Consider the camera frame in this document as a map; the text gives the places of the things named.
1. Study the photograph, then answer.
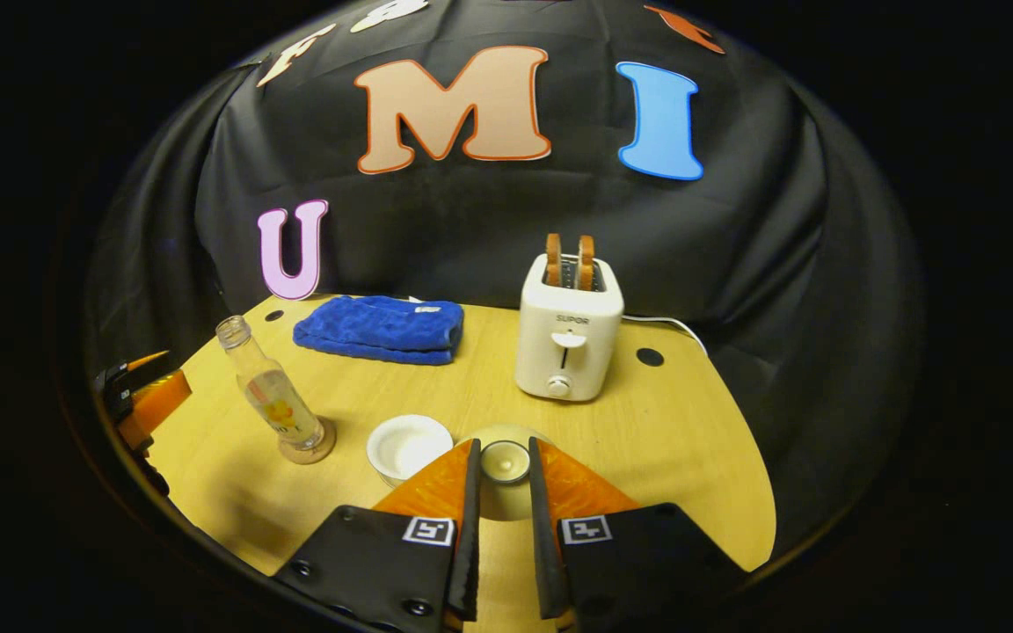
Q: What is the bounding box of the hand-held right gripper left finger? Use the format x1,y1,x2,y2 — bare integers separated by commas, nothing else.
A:
273,438,483,633

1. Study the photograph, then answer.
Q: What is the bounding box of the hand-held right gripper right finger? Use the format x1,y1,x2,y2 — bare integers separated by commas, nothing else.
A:
528,437,750,633

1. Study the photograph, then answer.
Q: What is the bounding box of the white teacup lid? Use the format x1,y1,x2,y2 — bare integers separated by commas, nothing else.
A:
470,424,553,522

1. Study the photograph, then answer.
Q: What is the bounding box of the white and gold teacup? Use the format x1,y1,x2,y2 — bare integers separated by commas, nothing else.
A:
367,415,455,487

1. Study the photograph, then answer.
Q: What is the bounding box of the clear water bottle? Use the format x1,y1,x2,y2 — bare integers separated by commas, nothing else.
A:
215,316,326,451

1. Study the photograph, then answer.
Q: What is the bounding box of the round cork coaster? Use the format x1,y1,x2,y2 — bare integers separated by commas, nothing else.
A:
279,418,338,465

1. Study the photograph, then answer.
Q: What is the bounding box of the white toaster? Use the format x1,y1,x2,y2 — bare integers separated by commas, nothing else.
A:
514,253,625,403

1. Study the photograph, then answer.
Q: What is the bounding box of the blue folded towel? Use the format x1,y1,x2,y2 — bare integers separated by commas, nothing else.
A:
293,295,465,366

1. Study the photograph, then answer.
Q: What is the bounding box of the black backdrop cloth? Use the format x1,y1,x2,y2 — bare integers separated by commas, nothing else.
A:
80,0,925,564

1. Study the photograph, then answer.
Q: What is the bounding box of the white toaster cable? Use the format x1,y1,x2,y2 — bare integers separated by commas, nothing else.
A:
621,314,711,357

